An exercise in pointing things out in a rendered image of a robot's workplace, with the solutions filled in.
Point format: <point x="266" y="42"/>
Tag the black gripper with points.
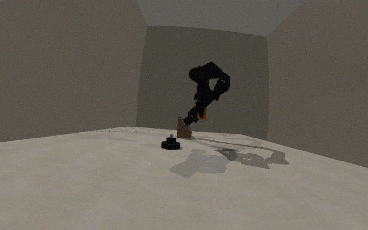
<point x="202" y="97"/>

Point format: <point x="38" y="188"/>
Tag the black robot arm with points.
<point x="202" y="75"/>

